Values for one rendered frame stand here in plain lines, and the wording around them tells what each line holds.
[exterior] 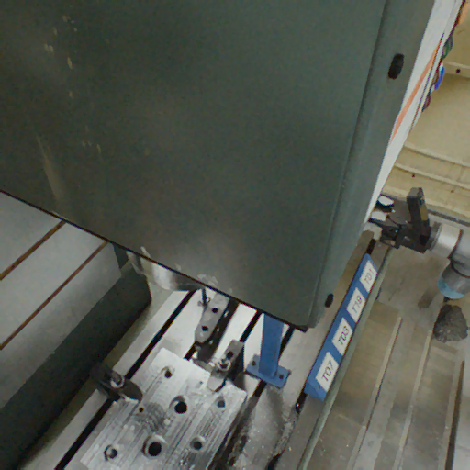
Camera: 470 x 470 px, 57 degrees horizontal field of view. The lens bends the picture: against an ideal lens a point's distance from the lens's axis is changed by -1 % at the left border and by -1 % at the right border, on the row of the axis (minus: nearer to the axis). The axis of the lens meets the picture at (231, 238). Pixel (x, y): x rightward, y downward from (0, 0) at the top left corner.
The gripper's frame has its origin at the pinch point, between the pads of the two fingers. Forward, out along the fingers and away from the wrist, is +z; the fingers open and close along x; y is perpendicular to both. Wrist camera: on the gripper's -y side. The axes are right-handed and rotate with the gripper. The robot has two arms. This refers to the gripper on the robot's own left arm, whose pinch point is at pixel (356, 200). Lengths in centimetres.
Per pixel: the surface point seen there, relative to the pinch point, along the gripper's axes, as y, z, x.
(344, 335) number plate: 25.4, -10.2, -21.3
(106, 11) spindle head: -65, 8, -67
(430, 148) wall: 8.6, -12.1, 45.9
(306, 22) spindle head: -66, -3, -67
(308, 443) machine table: 32, -12, -48
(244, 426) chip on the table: 29, 2, -53
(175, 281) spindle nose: -33, 10, -62
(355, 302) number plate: 24.5, -9.5, -10.8
